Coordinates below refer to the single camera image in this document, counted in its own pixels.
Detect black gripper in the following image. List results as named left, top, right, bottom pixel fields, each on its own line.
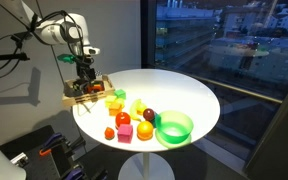
left=75, top=55, right=97, bottom=92

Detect wooden tray box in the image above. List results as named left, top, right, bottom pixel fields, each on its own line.
left=62, top=73, right=116, bottom=108

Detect dark green toy block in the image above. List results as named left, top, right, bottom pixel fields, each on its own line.
left=113, top=88, right=127, bottom=100

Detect orange toy block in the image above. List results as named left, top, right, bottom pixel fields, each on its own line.
left=108, top=102, right=123, bottom=117

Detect pink toy block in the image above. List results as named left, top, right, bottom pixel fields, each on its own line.
left=117, top=123, right=134, bottom=144

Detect orange numbered soft cube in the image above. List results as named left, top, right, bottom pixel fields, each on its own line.
left=85, top=83, right=105, bottom=94

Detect black checkered soft cube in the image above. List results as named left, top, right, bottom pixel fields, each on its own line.
left=71, top=81, right=84, bottom=98

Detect red toy apple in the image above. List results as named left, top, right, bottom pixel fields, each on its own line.
left=114, top=111, right=132, bottom=129

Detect small red toy fruit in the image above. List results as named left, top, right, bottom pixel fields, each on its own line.
left=104, top=126, right=116, bottom=140

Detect yellow toy banana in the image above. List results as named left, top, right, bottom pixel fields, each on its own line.
left=129, top=98, right=148, bottom=122

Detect dark red toy plum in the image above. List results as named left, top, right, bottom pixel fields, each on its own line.
left=142, top=107, right=156, bottom=122

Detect orange toy fruit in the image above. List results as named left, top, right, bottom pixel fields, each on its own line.
left=136, top=120, right=155, bottom=141

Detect black mounting plate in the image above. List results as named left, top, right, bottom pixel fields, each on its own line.
left=0, top=124, right=77, bottom=180

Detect green plastic bowl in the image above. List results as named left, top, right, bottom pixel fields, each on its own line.
left=154, top=110, right=195, bottom=145

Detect metal window railing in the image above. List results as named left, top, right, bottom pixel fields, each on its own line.
left=190, top=73, right=284, bottom=105

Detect blue handled clamp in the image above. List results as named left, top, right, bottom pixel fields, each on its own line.
left=38, top=132, right=72, bottom=158
left=63, top=166, right=87, bottom=180

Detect black camera stand rod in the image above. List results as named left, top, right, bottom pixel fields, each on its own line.
left=0, top=51, right=31, bottom=63

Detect white table pedestal base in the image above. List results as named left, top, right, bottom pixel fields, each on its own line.
left=118, top=151, right=176, bottom=180

